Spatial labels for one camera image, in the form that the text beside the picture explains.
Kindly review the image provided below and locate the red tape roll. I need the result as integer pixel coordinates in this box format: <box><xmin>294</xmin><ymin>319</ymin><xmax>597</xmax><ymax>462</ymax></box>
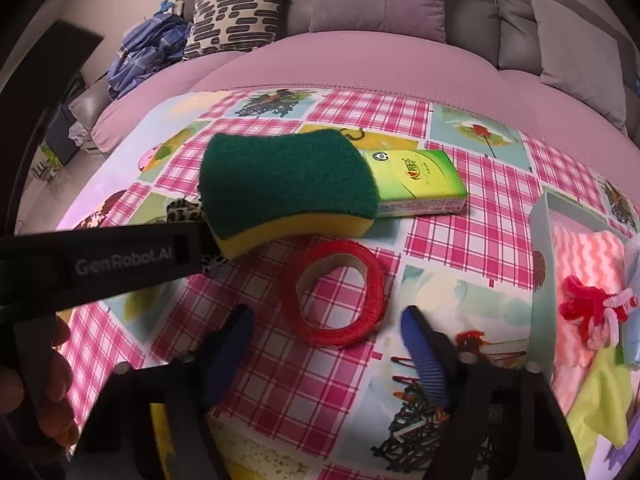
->
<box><xmin>279</xmin><ymin>240</ymin><xmax>386</xmax><ymax>348</ymax></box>

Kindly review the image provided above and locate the leopard print scrunchie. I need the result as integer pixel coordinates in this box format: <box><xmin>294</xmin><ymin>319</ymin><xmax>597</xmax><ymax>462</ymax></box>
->
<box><xmin>166</xmin><ymin>198</ymin><xmax>227</xmax><ymax>273</ymax></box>

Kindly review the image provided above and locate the red pink pipe-cleaner flower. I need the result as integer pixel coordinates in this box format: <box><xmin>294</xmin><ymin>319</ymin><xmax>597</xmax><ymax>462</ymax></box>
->
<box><xmin>559</xmin><ymin>275</ymin><xmax>639</xmax><ymax>350</ymax></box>

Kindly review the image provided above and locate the light blue face mask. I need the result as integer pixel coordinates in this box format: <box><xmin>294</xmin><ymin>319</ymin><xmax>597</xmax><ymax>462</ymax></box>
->
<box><xmin>619</xmin><ymin>234</ymin><xmax>640</xmax><ymax>371</ymax></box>

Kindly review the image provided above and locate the pink white zigzag fluffy cloth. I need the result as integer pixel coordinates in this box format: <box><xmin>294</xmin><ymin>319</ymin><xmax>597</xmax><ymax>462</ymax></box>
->
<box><xmin>551</xmin><ymin>223</ymin><xmax>624</xmax><ymax>414</ymax></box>

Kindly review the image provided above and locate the yellow green kitchen sponge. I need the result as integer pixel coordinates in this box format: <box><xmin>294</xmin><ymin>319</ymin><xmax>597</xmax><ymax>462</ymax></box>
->
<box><xmin>198</xmin><ymin>129</ymin><xmax>378</xmax><ymax>259</ymax></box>

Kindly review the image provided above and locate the green tissue pack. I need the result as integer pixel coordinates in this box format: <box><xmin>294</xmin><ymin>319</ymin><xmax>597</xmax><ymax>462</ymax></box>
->
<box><xmin>360</xmin><ymin>150</ymin><xmax>468</xmax><ymax>218</ymax></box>

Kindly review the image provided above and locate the person's left hand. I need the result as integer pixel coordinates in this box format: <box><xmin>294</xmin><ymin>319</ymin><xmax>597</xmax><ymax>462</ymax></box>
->
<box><xmin>1</xmin><ymin>314</ymin><xmax>75</xmax><ymax>466</ymax></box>

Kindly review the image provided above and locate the pink plaid picture tablecloth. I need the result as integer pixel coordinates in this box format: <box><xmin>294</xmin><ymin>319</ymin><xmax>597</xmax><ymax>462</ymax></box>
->
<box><xmin>54</xmin><ymin>86</ymin><xmax>640</xmax><ymax>480</ymax></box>

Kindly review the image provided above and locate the dark cabinet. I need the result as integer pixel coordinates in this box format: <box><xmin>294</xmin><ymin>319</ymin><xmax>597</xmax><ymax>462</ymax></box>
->
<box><xmin>44</xmin><ymin>103</ymin><xmax>79</xmax><ymax>166</ymax></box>

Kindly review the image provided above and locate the lime green cloth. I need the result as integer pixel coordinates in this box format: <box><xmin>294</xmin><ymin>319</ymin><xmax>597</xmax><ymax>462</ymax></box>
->
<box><xmin>566</xmin><ymin>347</ymin><xmax>632</xmax><ymax>472</ymax></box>

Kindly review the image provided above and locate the teal shallow cardboard tray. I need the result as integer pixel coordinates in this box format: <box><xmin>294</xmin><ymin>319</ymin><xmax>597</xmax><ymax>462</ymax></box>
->
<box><xmin>527</xmin><ymin>186</ymin><xmax>640</xmax><ymax>480</ymax></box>

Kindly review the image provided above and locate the blue crumpled clothing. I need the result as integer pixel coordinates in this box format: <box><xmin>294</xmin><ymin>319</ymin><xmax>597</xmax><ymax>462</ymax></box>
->
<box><xmin>105</xmin><ymin>0</ymin><xmax>191</xmax><ymax>101</ymax></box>

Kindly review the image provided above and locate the grey sofa with pink cover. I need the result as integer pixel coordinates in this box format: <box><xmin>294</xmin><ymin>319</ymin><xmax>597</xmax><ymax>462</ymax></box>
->
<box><xmin>89</xmin><ymin>0</ymin><xmax>639</xmax><ymax>198</ymax></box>

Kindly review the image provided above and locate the black beige patterned cushion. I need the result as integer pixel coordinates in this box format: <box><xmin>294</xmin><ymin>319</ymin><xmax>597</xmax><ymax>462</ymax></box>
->
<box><xmin>183</xmin><ymin>0</ymin><xmax>285</xmax><ymax>61</ymax></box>

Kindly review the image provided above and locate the grey square cushion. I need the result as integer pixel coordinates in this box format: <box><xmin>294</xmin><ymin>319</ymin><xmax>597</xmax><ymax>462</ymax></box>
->
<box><xmin>530</xmin><ymin>0</ymin><xmax>627</xmax><ymax>133</ymax></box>

